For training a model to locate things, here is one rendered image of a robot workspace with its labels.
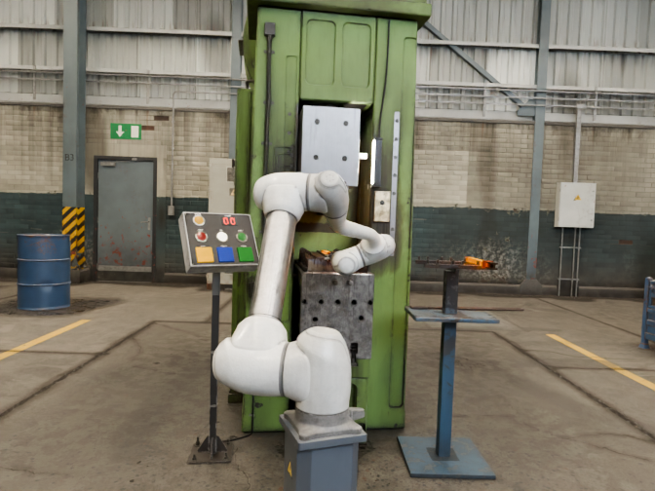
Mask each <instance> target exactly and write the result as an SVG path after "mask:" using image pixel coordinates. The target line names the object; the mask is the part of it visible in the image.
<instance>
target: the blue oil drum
mask: <svg viewBox="0 0 655 491"><path fill-rule="evenodd" d="M17 236H18V258H17V261H18V282H17V285H18V305H17V308H18V309H20V310H25V311H46V310H56V309H62V308H66V307H69V306H70V305H71V304H70V283H71V280H70V259H71V258H70V235H65V234H17Z"/></svg>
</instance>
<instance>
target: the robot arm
mask: <svg viewBox="0 0 655 491"><path fill-rule="evenodd" d="M253 199H254V202H255V204H256V205H257V206H258V207H259V208H260V209H262V210H263V212H264V216H265V218H266V224H265V229H264V234H263V239H262V245H261V250H260V254H259V261H258V266H257V272H256V277H255V282H254V288H253V293H252V298H251V303H250V312H249V317H248V318H246V319H244V320H243V321H241V322H240V323H239V324H238V326H237V328H236V330H235V332H234V334H233V335H232V338H225V339H224V340H223V341H222V342H221V343H220V344H219V345H218V346H217V348H216V349H215V351H214V354H213V357H212V372H213V376H214V378H215V379H216V380H217V381H219V382H220V383H221V384H223V385H225V386H226V387H228V388H230V389H232V390H234V391H236V392H239V393H242V394H247V395H253V396H261V397H288V398H290V399H292V400H295V410H287V411H285V412H284V418H285V419H287V420H289V422H290V423H291V425H292V426H293V428H294V429H295V430H296V432H297V433H298V435H299V439H300V440H302V441H308V440H311V439H315V438H322V437H330V436H337V435H345V434H361V433H362V426H360V425H359V424H357V423H355V422H354V421H355V420H358V419H361V418H364V417H365V412H364V409H362V408H360V407H349V399H350V394H351V361H350V355H349V351H348V348H347V345H346V342H345V340H344V339H343V337H342V336H341V334H340V332H338V331H337V330H335V329H332V328H328V327H320V326H316V327H311V328H309V329H306V330H304V331H303V332H302V333H300V334H299V335H298V337H297V341H294V342H288V337H287V331H286V329H285V328H284V326H283V325H282V324H281V319H282V312H283V307H284V300H285V294H286V288H287V281H288V275H289V264H290V257H291V251H292V245H293V238H294V232H295V225H296V223H297V222H298V221H299V220H300V218H301V216H302V215H303V213H304V211H314V212H320V213H322V214H323V215H324V216H325V218H326V219H327V222H328V224H329V226H330V227H331V228H332V230H334V231H335V232H336V233H338V234H340V235H344V236H348V237H353V238H357V239H362V241H361V242H360V243H359V244H358V245H355V246H353V247H350V248H347V249H344V250H341V251H337V252H335V253H331V252H330V253H329V254H327V255H325V261H330V263H331V265H332V267H333V269H334V270H335V272H337V273H338V274H340V275H344V276H348V275H351V274H353V273H355V272H356V271H357V270H359V269H361V268H363V267H365V266H367V265H371V264H373V263H376V262H378V261H380V260H383V259H384V258H386V257H388V256H389V255H390V254H392V253H393V251H394V250H395V242H394V239H393V238H392V237H391V236H389V235H384V234H382V235H379V234H378V233H377V232H376V231H375V230H373V229H371V228H368V227H366V226H363V225H360V224H357V223H354V222H351V221H348V220H346V216H347V212H348V205H349V196H348V190H347V187H346V184H345V182H344V181H343V179H342V178H341V176H340V175H339V174H338V173H337V172H335V171H333V170H324V171H322V172H320V173H302V172H277V173H271V174H268V175H265V176H263V177H260V178H259V179H258V180H257V181H256V182H255V184H254V187H253Z"/></svg>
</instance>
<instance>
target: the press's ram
mask: <svg viewBox="0 0 655 491"><path fill-rule="evenodd" d="M360 121H361V109H354V108H340V107H325V106H311V105H303V106H302V109H301V111H300V114H299V116H298V136H297V168H296V172H302V173H320V172H322V171H324V170H333V171H335V172H337V173H338V174H339V175H340V176H341V178H342V179H343V181H344V182H345V184H346V186H348V189H351V188H354V187H357V186H358V172H359V159H360V160H365V159H366V158H367V153H359V147H360Z"/></svg>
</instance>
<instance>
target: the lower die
mask: <svg viewBox="0 0 655 491"><path fill-rule="evenodd" d="M310 252H311V256H310V255H308V254H306V253H305V266H306V267H307V268H308V271H307V272H311V271H312V272H335V270H334V269H333V267H332V265H331V263H330V261H325V255H326V254H324V253H322V252H321V251H319V250H317V252H315V251H310ZM323 269H325V270H324V271H323Z"/></svg>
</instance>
